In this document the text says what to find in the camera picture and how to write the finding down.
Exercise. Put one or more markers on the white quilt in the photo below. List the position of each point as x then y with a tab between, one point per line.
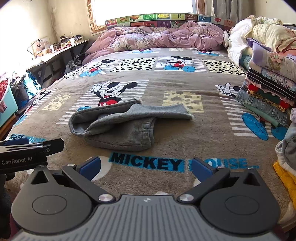
238	39

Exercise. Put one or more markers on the wooden framed window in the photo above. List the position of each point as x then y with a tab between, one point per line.
138	7

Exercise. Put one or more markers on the cartoon printed brown blanket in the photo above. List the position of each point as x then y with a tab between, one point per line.
161	92

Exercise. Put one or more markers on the teal storage box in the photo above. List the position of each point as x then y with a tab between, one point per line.
9	109

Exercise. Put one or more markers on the dark crumpled cloth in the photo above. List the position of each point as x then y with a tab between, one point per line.
74	63

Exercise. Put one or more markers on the dark clothes heap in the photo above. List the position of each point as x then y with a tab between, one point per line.
19	92

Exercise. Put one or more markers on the colourful alphabet headboard mat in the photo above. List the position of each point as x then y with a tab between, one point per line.
150	17

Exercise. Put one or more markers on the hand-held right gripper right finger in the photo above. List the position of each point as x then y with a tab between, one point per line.
201	171

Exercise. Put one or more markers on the purple floral duvet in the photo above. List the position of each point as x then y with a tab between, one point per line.
161	37

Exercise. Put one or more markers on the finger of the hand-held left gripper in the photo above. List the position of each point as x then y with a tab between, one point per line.
54	145
17	141

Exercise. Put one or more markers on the cream blanket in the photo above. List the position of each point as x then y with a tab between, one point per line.
272	32

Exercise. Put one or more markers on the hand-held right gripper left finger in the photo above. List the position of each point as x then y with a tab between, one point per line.
90	167

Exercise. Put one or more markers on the blue patterned cloth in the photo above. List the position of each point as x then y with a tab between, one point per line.
31	83

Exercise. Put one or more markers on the red floral cloth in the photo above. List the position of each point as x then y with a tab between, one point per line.
3	88

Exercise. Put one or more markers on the dark desk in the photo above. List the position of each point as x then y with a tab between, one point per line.
57	49

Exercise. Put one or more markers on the grey pants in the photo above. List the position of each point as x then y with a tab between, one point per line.
120	129

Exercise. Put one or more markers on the yellow garment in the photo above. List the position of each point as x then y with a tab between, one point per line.
286	180

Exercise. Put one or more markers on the cluttered small desk items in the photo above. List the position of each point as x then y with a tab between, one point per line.
62	42

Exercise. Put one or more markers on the light grey garment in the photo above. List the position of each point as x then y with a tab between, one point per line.
289	146

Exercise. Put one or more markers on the grey curtain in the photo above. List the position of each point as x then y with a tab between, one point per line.
225	9

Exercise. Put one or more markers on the stack of folded clothes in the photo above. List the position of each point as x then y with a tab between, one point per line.
266	92

